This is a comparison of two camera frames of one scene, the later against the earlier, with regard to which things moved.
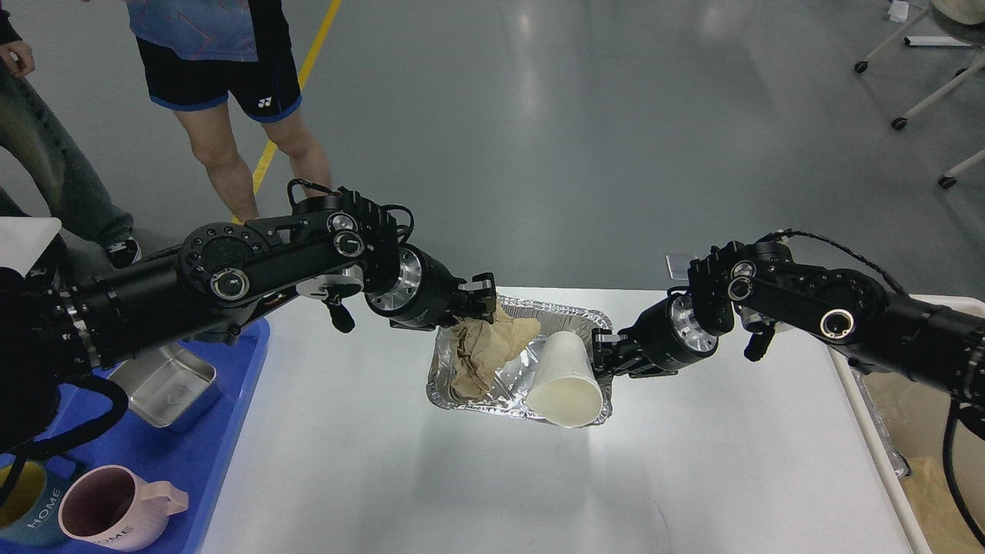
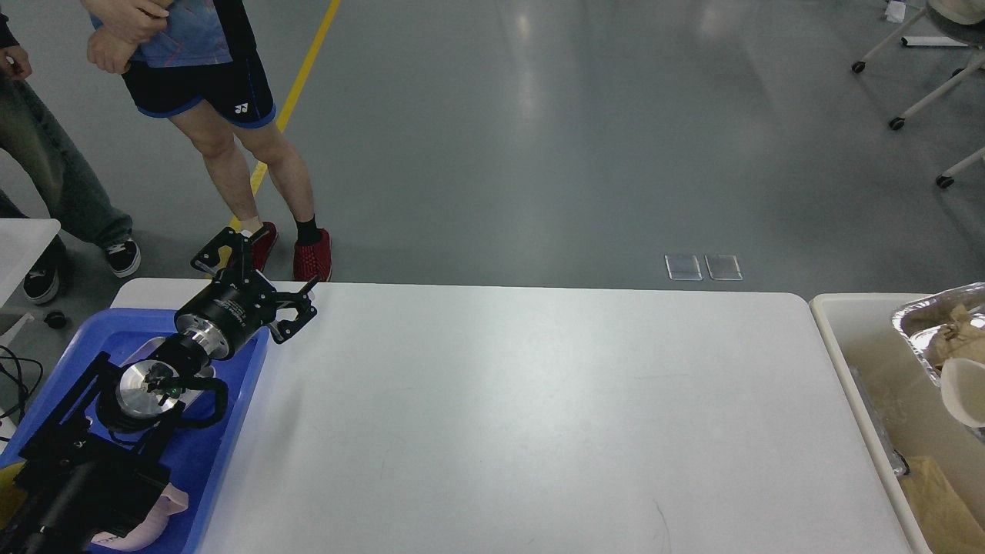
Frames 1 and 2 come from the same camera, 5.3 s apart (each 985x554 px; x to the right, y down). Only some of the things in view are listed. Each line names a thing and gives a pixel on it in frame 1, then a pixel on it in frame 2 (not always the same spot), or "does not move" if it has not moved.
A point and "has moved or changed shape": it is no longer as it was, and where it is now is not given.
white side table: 25,239 does not move
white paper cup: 564,388 has moved or changed shape
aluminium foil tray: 510,394 has moved or changed shape
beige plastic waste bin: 909,418 does not move
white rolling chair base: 963,75 does not move
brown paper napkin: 476,348 has moved or changed shape
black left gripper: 425,295 → 238,302
